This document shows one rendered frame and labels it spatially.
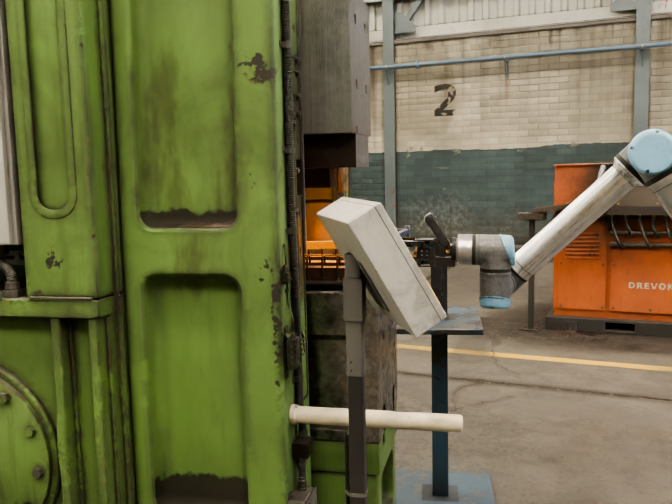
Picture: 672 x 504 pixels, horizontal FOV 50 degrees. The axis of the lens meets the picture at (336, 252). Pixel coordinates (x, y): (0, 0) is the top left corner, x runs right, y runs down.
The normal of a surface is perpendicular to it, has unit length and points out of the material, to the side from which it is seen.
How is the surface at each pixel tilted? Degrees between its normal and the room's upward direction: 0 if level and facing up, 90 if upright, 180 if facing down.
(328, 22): 90
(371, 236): 90
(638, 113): 90
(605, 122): 90
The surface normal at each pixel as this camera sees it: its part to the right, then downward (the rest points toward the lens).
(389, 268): 0.21, 0.11
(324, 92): -0.22, 0.12
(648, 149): -0.45, 0.00
